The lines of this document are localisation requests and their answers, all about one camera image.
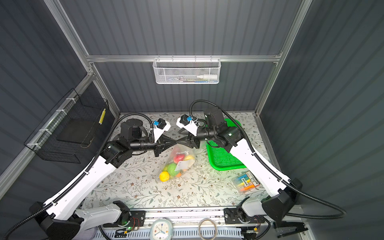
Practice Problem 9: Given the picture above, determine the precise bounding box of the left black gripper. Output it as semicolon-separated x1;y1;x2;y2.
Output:
130;134;177;157

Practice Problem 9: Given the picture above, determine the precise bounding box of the clear zip top bag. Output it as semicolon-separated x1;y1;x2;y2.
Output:
159;144;197;180

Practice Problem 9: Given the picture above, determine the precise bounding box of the red apple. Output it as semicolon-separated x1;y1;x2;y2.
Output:
173;154;185;164

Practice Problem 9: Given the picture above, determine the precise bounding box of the green cabbage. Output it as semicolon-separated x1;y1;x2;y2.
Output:
167;163;180;178

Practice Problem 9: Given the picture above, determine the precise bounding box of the orange carrot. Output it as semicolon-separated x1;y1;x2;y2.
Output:
175;169;187;178

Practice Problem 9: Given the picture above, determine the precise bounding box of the yellow lemon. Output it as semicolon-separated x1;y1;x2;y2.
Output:
159;171;171;182

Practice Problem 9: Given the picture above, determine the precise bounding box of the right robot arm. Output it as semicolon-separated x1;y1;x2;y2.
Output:
177;107;298;222

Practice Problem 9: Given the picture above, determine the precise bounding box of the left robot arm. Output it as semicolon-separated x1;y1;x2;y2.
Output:
30;119;176;240

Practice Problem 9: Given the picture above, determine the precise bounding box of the green plastic basket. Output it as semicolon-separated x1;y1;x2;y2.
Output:
205;118;247;172

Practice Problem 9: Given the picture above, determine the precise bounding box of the pack of coloured markers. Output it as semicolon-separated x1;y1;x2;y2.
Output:
232;171;261;194

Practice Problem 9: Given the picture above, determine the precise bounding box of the white alarm clock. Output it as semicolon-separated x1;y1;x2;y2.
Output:
150;219;174;240

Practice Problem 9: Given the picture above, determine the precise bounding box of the black stapler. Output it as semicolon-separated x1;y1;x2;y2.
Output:
273;221;308;239

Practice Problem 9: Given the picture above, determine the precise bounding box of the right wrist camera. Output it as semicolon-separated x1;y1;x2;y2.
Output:
176;114;199;137

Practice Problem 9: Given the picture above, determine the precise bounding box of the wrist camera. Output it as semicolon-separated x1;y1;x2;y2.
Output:
153;118;171;142
176;114;199;137

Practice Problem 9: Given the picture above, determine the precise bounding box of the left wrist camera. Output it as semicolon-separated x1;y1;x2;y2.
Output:
153;118;171;142

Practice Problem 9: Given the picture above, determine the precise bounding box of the black wire basket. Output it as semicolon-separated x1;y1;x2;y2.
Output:
24;90;109;164

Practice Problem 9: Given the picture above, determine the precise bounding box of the white wire mesh basket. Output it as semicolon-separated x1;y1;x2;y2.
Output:
153;59;222;85

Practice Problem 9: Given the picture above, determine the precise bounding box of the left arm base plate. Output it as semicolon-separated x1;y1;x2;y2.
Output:
103;211;146;228

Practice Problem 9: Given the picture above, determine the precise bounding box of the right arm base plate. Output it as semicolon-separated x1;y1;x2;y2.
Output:
223;208;266;225

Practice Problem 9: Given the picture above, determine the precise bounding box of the coiled beige cable ring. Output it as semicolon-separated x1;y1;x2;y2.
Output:
197;218;218;240

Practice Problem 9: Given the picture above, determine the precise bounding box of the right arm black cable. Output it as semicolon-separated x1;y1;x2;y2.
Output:
188;99;346;220

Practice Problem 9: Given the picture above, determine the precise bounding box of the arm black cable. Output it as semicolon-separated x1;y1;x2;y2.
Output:
188;99;346;220
2;112;155;240

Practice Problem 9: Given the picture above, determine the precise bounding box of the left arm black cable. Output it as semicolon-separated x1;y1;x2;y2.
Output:
2;112;155;240

